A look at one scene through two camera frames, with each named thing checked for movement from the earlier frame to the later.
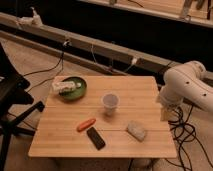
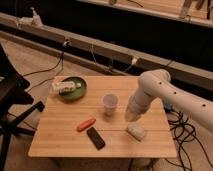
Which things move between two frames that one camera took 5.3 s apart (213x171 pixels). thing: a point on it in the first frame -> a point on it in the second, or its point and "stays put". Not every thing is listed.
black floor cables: (185, 132) stays put
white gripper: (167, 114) -> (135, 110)
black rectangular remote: (96, 138) stays put
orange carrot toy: (86, 124) stays put
